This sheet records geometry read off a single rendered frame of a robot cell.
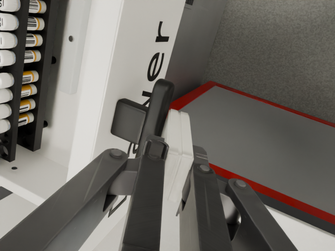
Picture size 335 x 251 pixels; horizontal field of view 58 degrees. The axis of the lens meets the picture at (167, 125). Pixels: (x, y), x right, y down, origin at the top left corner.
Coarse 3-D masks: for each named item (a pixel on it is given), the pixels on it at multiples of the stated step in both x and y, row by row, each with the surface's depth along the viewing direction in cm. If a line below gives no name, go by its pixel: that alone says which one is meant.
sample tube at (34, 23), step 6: (0, 18) 23; (6, 18) 23; (12, 18) 23; (30, 18) 25; (36, 18) 26; (0, 24) 23; (6, 24) 23; (12, 24) 23; (18, 24) 24; (30, 24) 25; (36, 24) 25; (42, 24) 26
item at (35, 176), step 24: (96, 0) 28; (48, 96) 33; (72, 96) 32; (48, 120) 34; (72, 120) 32; (48, 144) 34; (72, 144) 33; (0, 168) 31; (24, 168) 32; (48, 168) 33; (24, 192) 29; (48, 192) 30
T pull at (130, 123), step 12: (156, 84) 20; (168, 84) 20; (156, 96) 20; (168, 96) 20; (120, 108) 21; (132, 108) 21; (144, 108) 21; (156, 108) 20; (168, 108) 21; (120, 120) 21; (132, 120) 21; (144, 120) 21; (156, 120) 20; (120, 132) 22; (132, 132) 21; (144, 132) 21; (156, 132) 21
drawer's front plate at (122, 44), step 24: (120, 0) 17; (144, 0) 20; (168, 0) 23; (96, 24) 18; (120, 24) 18; (144, 24) 21; (168, 24) 25; (96, 48) 19; (120, 48) 19; (144, 48) 22; (168, 48) 27; (96, 72) 19; (120, 72) 20; (144, 72) 24; (96, 96) 20; (120, 96) 22; (144, 96) 26; (96, 120) 20; (96, 144) 21; (120, 144) 25; (72, 168) 22; (120, 216) 33; (96, 240) 28
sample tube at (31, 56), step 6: (0, 54) 24; (6, 54) 24; (12, 54) 24; (30, 54) 26; (36, 54) 27; (0, 60) 24; (6, 60) 24; (12, 60) 24; (24, 60) 26; (30, 60) 26; (36, 60) 27
